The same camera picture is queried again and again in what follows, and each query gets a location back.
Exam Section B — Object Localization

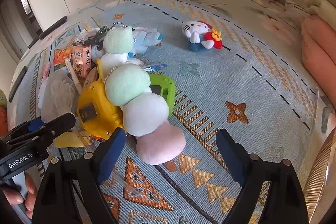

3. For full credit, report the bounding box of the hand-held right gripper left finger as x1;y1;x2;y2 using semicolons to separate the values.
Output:
31;127;127;224

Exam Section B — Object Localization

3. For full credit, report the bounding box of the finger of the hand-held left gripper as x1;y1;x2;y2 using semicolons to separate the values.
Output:
1;116;46;146
31;112;76;154

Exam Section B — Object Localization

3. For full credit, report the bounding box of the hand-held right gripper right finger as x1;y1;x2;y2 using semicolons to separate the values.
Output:
216;129;309;224

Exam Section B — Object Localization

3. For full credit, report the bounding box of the clear plastic bag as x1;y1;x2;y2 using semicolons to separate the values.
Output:
41;68;79;122

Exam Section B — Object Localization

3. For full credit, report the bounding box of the yellow plastic toy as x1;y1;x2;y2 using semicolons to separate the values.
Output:
77;59;127;140

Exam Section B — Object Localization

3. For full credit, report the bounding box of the white pen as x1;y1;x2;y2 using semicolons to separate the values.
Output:
66;59;83;93

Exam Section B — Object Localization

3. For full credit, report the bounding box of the green white pink dango plush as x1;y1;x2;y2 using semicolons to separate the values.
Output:
104;63;186;165

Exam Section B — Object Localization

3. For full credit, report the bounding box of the pink carton box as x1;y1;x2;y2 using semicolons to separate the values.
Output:
72;45;92;79

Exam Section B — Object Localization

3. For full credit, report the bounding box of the orange snack packet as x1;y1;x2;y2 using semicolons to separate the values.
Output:
52;48;73;65

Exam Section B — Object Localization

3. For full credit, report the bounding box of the green toy case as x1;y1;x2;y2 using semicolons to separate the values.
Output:
148;74;176;117

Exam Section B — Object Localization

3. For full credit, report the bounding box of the ribbed glass plate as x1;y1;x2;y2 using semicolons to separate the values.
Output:
302;127;336;224

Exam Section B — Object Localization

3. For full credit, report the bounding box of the white floral pouch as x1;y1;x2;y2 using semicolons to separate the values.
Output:
77;28;96;39

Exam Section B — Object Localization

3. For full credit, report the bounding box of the blue pen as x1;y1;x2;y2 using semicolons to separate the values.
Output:
142;63;168;73

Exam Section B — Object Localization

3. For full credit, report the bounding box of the small green white plush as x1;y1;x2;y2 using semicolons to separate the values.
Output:
100;25;135;76

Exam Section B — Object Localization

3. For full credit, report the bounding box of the blue alien plush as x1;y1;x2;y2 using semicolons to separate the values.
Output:
92;27;164;59

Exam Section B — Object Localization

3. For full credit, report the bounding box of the person's left hand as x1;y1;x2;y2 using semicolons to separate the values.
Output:
2;173;38;220

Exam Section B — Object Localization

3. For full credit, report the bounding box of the yellow paper packet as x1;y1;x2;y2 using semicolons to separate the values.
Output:
54;132;87;148

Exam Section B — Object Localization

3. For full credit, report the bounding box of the clear plastic sleeve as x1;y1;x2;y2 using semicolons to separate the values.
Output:
112;170;142;195

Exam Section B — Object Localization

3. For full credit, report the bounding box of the pink oval trinket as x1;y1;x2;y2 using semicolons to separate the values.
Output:
84;68;99;88

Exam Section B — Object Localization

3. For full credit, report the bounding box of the blue patterned rug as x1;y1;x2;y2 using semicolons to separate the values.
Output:
7;0;336;224

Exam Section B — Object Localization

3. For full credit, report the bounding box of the black key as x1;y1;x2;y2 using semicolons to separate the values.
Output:
73;39;96;46

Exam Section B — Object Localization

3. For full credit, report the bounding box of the folded pink blanket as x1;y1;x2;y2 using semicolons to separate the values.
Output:
301;14;336;98

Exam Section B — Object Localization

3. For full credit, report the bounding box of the white cat plush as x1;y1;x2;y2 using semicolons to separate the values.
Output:
182;20;223;52

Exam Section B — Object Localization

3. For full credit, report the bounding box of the floral pillow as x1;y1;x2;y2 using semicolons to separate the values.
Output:
270;0;313;43

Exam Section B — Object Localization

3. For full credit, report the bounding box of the folded cream blanket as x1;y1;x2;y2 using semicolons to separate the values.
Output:
306;0;336;22

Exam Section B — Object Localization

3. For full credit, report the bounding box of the black frame bar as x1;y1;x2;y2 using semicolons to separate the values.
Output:
9;67;28;103
39;16;68;40

